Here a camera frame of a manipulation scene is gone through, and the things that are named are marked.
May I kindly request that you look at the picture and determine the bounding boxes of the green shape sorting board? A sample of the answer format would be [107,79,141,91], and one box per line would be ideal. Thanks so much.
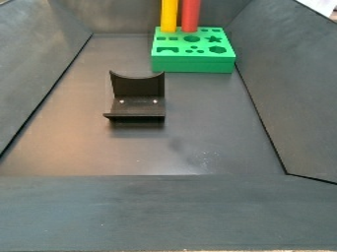
[150,27,235,73]

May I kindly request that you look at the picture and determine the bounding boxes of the yellow rectangular block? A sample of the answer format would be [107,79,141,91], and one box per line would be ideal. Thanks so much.
[161,0,179,32]

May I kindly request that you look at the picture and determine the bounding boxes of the black curved fixture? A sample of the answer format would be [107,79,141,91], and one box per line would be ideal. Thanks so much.
[103,71,166,120]

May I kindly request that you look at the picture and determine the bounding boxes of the red cylinder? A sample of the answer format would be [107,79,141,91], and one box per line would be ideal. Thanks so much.
[182,0,202,32]

